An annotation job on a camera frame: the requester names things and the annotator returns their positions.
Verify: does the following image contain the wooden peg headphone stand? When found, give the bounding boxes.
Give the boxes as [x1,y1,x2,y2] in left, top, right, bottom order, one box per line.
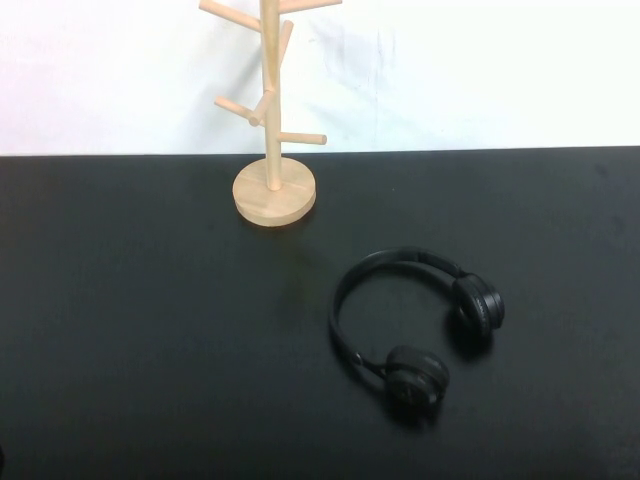
[198,0,344,229]

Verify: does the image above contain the black over-ear headphones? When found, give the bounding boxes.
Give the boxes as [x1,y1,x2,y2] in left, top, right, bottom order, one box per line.
[327,245,506,420]

